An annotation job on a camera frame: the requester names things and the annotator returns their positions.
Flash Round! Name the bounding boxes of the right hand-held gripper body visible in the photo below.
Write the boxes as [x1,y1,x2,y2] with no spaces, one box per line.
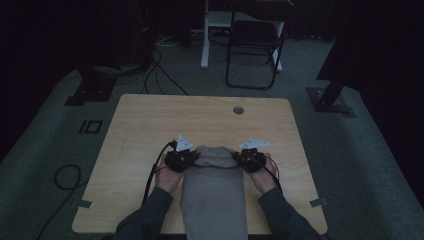
[238,136,270,174]

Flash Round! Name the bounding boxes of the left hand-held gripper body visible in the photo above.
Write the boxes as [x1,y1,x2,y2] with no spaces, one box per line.
[164,134,198,173]

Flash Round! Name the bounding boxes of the grey pants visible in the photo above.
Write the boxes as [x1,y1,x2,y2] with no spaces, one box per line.
[179,145,249,240]

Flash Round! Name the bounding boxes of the person's right hand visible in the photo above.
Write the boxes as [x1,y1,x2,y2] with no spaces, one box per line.
[249,153,279,195]

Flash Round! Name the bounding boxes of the person's left hand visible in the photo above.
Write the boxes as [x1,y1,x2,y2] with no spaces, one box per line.
[154,154,185,194]

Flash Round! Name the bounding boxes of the black stand base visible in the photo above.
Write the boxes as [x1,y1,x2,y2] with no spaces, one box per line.
[306,0,357,118]
[64,66,118,107]

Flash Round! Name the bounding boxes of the black folding chair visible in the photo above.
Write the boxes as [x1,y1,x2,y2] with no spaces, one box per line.
[225,18,288,91]

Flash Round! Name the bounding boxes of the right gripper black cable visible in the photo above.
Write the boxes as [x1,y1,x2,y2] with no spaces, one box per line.
[264,154,283,193]

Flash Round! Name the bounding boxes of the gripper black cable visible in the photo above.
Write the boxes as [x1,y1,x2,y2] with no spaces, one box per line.
[141,140,178,206]
[264,154,283,193]

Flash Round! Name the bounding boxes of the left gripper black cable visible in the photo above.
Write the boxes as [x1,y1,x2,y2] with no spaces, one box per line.
[141,140,178,206]

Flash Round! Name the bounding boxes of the black floor cables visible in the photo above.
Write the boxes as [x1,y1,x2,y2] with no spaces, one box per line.
[142,48,189,96]

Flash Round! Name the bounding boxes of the white desk frame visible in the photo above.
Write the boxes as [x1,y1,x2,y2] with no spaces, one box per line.
[200,0,285,73]

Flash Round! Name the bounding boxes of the black looped floor cable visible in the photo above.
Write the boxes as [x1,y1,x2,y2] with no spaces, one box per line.
[34,164,89,240]

